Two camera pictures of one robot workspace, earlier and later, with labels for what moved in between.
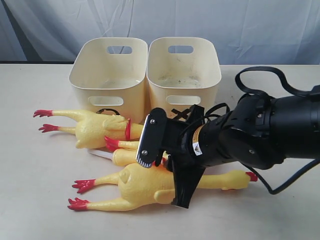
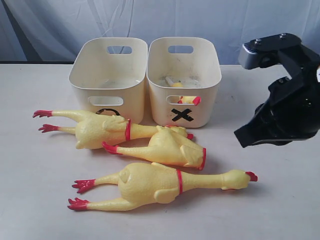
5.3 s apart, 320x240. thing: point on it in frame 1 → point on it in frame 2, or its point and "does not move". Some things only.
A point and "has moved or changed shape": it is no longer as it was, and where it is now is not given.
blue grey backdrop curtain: x=248 y=32 does not move
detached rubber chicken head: x=125 y=156 → x=195 y=100
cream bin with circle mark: x=110 y=73 does not move
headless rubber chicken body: x=112 y=144 has moved or changed shape
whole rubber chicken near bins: x=91 y=130 does not move
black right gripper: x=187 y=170 → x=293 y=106
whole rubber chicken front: x=141 y=184 does not move
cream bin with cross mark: x=182 y=72 does not move
